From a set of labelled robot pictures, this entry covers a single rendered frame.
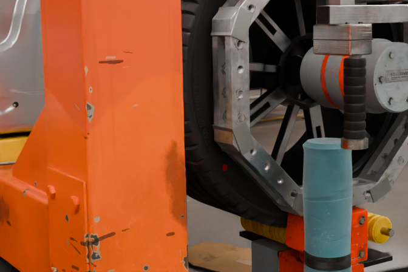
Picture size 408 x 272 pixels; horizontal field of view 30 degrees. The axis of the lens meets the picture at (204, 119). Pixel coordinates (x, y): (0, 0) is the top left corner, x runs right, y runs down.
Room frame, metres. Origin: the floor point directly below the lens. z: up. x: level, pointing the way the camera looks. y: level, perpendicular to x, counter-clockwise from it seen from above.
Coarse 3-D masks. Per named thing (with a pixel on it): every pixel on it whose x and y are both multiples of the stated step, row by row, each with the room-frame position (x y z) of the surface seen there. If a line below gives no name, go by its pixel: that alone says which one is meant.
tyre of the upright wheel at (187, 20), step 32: (192, 0) 1.41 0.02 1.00; (224, 0) 1.44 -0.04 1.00; (192, 32) 1.40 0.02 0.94; (192, 64) 1.40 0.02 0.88; (192, 96) 1.40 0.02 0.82; (192, 128) 1.40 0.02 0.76; (192, 160) 1.42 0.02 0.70; (224, 160) 1.44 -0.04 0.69; (192, 192) 1.57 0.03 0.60; (224, 192) 1.44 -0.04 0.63; (256, 192) 1.48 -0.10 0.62
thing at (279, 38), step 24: (288, 0) 1.57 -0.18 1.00; (312, 0) 1.85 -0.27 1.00; (264, 24) 1.54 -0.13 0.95; (312, 24) 1.61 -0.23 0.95; (384, 24) 1.70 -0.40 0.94; (288, 48) 1.55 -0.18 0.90; (264, 72) 1.58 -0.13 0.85; (264, 96) 1.53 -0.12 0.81; (288, 96) 1.55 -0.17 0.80; (288, 120) 1.55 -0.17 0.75; (312, 120) 1.59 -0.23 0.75; (336, 120) 1.79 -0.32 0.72; (384, 120) 1.68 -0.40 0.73; (288, 168) 1.71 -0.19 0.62
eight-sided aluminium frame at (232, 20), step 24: (240, 0) 1.38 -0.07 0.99; (264, 0) 1.39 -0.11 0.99; (216, 24) 1.38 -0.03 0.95; (240, 24) 1.36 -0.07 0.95; (216, 48) 1.39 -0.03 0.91; (240, 48) 1.36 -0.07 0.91; (216, 72) 1.39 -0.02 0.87; (240, 72) 1.36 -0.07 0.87; (216, 96) 1.39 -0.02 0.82; (240, 96) 1.37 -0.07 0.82; (216, 120) 1.39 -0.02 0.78; (240, 120) 1.37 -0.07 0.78; (240, 144) 1.35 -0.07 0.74; (384, 144) 1.62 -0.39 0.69; (264, 168) 1.39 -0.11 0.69; (384, 168) 1.56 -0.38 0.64; (288, 192) 1.42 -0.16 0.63; (360, 192) 1.52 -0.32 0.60; (384, 192) 1.55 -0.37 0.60
